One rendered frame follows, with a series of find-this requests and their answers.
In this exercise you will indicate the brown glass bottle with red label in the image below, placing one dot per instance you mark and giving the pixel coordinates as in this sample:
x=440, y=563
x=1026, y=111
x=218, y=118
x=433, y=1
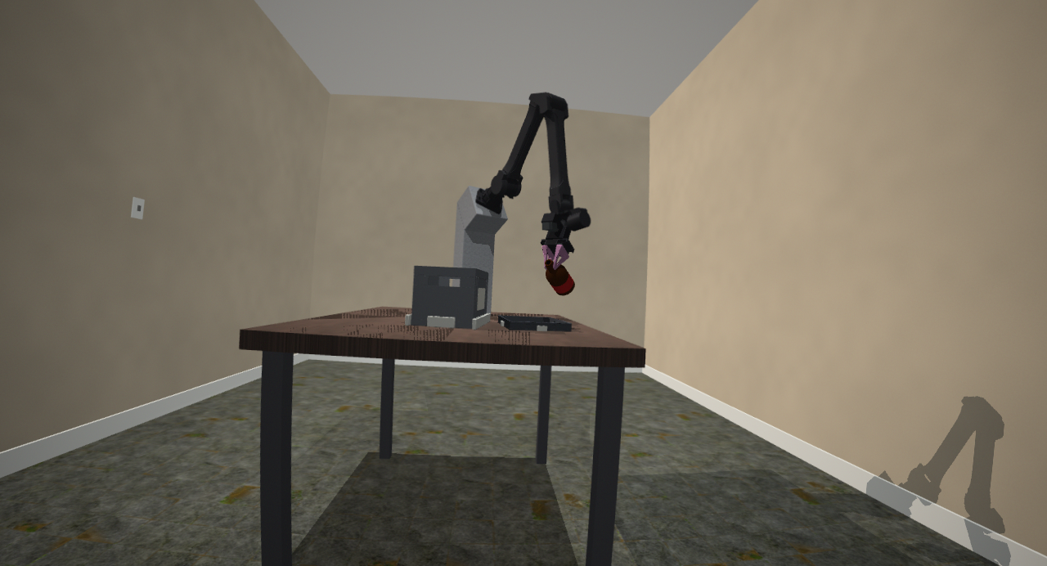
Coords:
x=559, y=279

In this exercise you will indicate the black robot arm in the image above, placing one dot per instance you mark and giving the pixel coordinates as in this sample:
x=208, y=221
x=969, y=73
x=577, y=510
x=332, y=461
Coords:
x=555, y=111

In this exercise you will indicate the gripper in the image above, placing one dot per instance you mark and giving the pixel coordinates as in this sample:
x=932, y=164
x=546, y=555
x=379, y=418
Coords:
x=554, y=248

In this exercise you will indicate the dark grey divided crate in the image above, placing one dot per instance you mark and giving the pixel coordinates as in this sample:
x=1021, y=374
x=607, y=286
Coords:
x=432, y=295

